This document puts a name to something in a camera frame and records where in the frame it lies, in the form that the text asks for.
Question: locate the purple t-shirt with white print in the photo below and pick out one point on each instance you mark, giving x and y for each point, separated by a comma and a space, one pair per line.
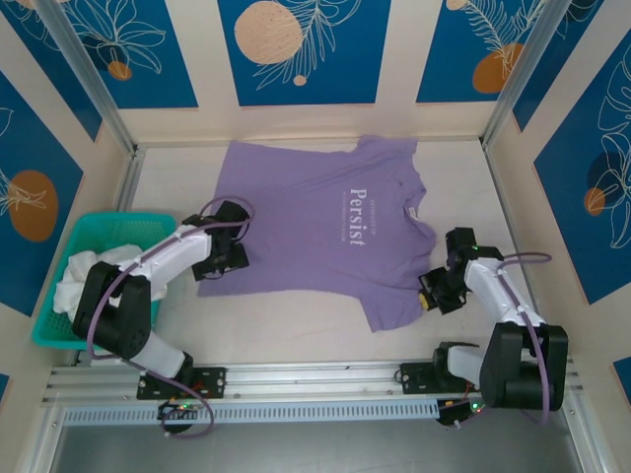
305, 222

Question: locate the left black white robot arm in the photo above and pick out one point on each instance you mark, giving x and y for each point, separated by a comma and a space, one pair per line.
113, 320

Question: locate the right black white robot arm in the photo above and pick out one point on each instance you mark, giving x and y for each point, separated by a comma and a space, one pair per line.
512, 374

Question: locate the teal plastic basket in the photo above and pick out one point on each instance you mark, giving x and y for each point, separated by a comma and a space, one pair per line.
113, 226

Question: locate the steel sheet shelf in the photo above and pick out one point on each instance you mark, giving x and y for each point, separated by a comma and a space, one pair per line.
315, 451

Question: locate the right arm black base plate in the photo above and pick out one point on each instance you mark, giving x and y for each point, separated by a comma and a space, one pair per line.
416, 377

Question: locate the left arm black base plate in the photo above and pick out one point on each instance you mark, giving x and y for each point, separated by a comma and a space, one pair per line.
217, 382

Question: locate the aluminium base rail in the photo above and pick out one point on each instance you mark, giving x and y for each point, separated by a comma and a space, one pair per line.
315, 377

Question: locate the blue floral wall panel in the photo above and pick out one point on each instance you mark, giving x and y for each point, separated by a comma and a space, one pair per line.
581, 54
443, 49
29, 148
581, 197
54, 59
345, 49
172, 49

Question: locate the aluminium frame post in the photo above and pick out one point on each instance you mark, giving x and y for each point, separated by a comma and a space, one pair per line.
522, 79
89, 74

